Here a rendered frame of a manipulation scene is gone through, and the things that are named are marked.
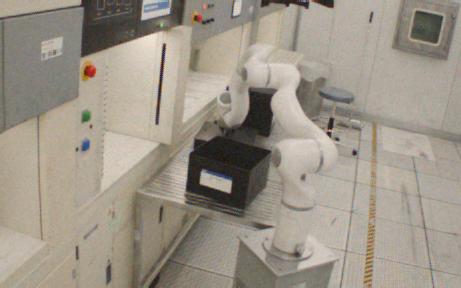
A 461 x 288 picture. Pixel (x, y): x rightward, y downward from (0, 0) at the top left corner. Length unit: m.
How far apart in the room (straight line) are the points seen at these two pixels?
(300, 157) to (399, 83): 4.70
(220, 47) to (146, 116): 1.46
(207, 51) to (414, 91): 3.26
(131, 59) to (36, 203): 0.98
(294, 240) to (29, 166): 0.93
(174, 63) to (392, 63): 4.30
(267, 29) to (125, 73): 2.95
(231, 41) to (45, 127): 2.38
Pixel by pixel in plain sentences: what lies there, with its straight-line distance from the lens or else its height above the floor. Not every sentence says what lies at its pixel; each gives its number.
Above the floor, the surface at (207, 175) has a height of 0.86.
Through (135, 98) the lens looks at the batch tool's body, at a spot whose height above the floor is 1.05.
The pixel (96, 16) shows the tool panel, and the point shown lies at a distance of 1.63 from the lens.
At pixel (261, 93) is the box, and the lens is 2.88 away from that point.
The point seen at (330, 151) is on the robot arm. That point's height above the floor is 1.16.
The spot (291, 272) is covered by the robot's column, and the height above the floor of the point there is 0.76.
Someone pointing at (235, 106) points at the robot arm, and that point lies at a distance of 2.24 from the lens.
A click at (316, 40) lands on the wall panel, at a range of 6.26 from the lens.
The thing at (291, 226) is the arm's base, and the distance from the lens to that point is 1.81.
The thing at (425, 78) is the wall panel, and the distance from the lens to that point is 6.32.
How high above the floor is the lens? 1.75
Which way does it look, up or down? 21 degrees down
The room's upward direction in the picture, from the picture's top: 8 degrees clockwise
